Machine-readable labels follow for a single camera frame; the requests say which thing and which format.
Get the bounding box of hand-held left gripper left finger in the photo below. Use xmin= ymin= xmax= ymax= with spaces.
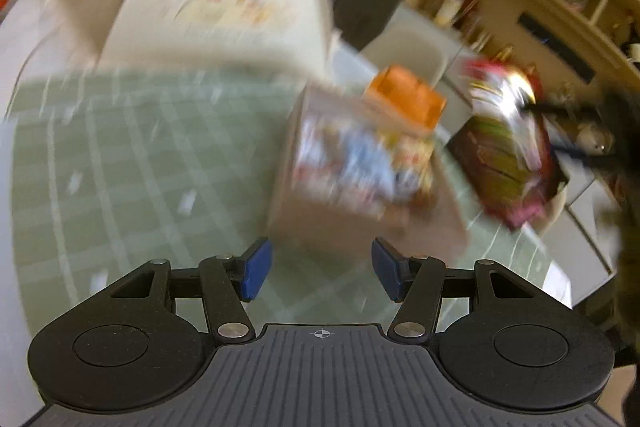
xmin=110 ymin=238 xmax=274 ymax=348

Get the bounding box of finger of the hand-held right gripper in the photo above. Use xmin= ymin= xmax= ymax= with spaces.
xmin=520 ymin=101 xmax=609 ymax=120
xmin=547 ymin=144 xmax=621 ymax=168

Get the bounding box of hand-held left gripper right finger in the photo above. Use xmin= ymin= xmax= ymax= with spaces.
xmin=371 ymin=238 xmax=525 ymax=348

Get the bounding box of pink cardboard box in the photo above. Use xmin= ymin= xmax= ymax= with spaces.
xmin=267 ymin=86 xmax=472 ymax=260

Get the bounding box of red green snack bag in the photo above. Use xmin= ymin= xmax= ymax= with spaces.
xmin=462 ymin=59 xmax=554 ymax=231

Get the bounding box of pile of assorted snack packets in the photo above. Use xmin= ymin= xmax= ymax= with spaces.
xmin=294 ymin=111 xmax=437 ymax=229

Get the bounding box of black bar-shaped device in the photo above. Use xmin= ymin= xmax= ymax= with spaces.
xmin=517 ymin=11 xmax=597 ymax=84

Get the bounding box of black gift box gold print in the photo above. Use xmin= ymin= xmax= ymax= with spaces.
xmin=447 ymin=118 xmax=572 ymax=208

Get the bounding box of orange paper pack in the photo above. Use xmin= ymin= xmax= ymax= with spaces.
xmin=365 ymin=66 xmax=448 ymax=138

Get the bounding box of green checked tablecloth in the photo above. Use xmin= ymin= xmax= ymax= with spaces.
xmin=0 ymin=67 xmax=557 ymax=348

